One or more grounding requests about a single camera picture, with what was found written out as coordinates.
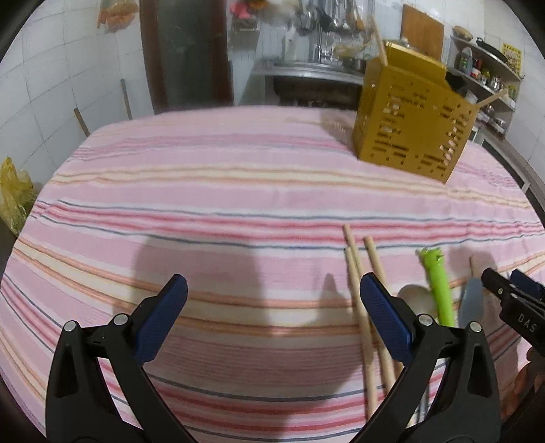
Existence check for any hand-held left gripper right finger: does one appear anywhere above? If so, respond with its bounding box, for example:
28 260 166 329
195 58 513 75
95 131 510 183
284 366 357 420
358 273 503 443

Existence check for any person's right hand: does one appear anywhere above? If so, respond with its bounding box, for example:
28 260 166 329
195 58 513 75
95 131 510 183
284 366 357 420
501 344 543 420

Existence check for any orange hanging snack bag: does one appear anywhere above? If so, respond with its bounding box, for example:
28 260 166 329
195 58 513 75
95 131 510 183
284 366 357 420
97 0 139 30

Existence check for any yellow plastic bag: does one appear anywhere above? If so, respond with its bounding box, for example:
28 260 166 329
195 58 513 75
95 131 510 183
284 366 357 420
0 157 38 237

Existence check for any dark wooden door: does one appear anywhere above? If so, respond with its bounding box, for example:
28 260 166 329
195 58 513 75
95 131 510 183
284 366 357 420
140 0 236 114

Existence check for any black wok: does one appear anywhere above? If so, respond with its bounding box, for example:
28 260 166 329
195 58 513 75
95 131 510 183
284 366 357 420
476 37 510 64

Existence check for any green frog handle utensil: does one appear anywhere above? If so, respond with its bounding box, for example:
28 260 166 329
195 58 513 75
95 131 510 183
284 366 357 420
416 248 456 329

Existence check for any steel sink counter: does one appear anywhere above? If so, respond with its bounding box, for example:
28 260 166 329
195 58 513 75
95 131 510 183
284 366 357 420
251 59 368 107

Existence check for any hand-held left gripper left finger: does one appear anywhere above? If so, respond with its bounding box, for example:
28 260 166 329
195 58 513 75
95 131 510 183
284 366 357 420
45 274 201 443

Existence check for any mustard perforated utensil holder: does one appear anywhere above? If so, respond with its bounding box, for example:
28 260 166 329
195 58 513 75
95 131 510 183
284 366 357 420
352 40 478 184

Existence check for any hanging kitchen utensils rack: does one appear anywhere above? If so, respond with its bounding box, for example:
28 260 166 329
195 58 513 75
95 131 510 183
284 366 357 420
294 0 376 37

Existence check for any wooden chopstick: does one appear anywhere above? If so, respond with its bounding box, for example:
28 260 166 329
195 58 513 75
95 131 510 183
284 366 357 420
346 248 377 420
476 88 509 107
363 238 388 290
370 15 389 67
343 224 398 390

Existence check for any yellow wall poster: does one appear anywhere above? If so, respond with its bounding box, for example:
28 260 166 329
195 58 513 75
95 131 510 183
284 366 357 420
501 43 523 65

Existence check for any wooden stick on wall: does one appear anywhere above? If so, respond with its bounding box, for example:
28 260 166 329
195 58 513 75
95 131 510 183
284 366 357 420
73 107 91 137
120 79 133 122

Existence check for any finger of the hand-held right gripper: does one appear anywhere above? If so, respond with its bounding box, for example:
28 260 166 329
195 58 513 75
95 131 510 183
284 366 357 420
481 268 545 342
510 268 545 301

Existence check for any wall shelf with kitchenware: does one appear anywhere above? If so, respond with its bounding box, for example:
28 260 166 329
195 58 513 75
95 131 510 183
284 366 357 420
449 34 525 112

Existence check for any metal spoon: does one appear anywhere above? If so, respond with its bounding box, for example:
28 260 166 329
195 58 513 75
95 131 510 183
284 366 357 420
397 285 435 427

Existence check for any pink striped tablecloth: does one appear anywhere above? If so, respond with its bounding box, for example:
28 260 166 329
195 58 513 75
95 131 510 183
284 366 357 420
0 104 545 443

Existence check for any pink hanging object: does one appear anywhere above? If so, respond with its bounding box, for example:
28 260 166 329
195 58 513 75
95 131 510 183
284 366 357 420
230 0 257 22

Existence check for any wooden cutting board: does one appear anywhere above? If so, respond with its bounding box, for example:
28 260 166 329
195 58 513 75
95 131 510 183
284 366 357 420
401 4 446 69

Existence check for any pale blue spatula wooden handle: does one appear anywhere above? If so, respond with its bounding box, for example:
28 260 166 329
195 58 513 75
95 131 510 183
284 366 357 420
459 255 486 330

